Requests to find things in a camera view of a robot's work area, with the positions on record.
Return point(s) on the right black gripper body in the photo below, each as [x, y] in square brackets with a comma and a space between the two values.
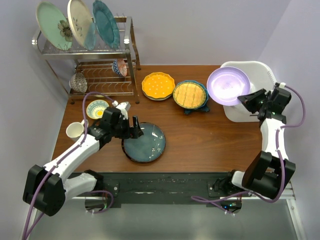
[266, 104]

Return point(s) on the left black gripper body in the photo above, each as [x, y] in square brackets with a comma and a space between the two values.
[121, 130]

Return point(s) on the black rimmed cream plate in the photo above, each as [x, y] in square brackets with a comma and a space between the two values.
[134, 151]

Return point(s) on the dark blue speckled plate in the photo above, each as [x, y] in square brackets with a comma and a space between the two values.
[153, 139]

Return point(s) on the purple plate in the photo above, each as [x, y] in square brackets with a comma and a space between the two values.
[226, 84]

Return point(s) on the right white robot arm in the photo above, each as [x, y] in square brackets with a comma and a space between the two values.
[270, 171]

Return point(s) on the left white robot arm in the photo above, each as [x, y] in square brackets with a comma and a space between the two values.
[48, 187]

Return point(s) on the white plastic bin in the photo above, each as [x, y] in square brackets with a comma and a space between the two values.
[261, 77]

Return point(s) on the yellow blue patterned bowl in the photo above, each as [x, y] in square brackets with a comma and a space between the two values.
[96, 108]

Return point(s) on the cream ceramic mug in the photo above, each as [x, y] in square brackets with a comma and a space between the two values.
[76, 129]

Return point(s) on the dark blue scalloped plate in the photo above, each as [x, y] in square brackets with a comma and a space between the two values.
[204, 107]

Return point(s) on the orange dotted plate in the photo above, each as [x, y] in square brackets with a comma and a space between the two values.
[158, 85]

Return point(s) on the metal dish rack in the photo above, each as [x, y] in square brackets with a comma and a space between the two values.
[96, 64]

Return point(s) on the grey patterned bowl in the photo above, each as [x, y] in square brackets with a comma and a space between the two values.
[78, 83]

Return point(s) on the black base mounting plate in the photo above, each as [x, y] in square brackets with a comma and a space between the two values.
[171, 188]

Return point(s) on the blue orange patterned bowl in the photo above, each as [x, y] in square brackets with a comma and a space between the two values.
[119, 67]

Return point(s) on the yellow woven pattern plate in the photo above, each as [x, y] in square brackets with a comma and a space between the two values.
[189, 94]

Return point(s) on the small light blue plate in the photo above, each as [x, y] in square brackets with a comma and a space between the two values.
[90, 39]

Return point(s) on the teal scalloped plate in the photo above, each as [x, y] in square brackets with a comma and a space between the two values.
[106, 24]

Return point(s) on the cream floral plate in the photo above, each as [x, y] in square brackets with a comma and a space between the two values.
[79, 18]

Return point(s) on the mint green flower plate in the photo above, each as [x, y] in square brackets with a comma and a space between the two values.
[53, 25]

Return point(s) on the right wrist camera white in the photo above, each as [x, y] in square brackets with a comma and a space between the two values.
[281, 85]

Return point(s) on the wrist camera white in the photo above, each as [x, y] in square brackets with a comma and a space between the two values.
[281, 85]
[123, 107]

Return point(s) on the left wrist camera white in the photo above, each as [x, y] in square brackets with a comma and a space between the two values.
[123, 107]

